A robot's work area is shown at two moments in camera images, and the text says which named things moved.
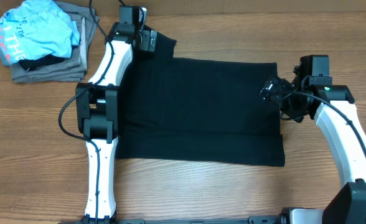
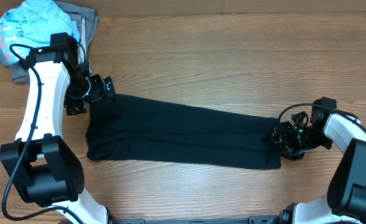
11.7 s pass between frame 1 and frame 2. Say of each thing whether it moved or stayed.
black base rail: stayed
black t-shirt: moved
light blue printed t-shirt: stayed
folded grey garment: stayed
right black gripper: moved
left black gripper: moved
